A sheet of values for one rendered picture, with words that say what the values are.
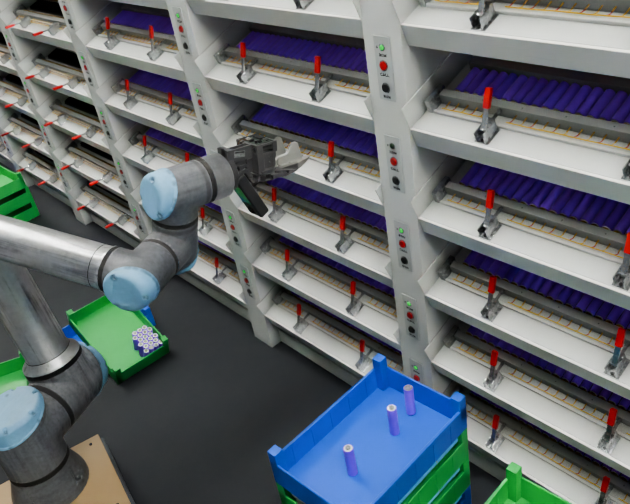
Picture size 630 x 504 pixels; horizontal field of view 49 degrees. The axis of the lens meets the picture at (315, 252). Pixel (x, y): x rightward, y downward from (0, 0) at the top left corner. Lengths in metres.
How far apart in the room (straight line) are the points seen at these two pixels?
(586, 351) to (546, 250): 0.21
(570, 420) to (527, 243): 0.41
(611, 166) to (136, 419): 1.58
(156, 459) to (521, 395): 1.04
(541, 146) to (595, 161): 0.10
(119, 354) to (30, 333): 0.67
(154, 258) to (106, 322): 1.21
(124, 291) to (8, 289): 0.52
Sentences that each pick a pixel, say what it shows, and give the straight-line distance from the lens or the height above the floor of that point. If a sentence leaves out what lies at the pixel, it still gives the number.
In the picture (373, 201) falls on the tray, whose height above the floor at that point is 0.73.
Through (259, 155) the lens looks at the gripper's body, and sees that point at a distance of 1.42.
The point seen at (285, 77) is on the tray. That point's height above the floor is 0.95.
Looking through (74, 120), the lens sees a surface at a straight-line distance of 3.02.
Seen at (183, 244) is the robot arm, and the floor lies 0.79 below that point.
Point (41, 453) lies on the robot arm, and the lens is 1.82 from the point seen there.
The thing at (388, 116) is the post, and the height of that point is 0.94.
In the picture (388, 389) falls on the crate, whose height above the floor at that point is 0.48.
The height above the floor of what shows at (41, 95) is 0.63.
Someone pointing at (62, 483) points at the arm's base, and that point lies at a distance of 1.88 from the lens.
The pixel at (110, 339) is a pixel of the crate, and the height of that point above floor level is 0.06.
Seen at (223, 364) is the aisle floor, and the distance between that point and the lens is 2.30.
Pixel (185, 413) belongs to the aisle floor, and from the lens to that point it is 2.19.
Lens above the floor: 1.47
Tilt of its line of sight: 32 degrees down
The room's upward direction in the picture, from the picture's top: 11 degrees counter-clockwise
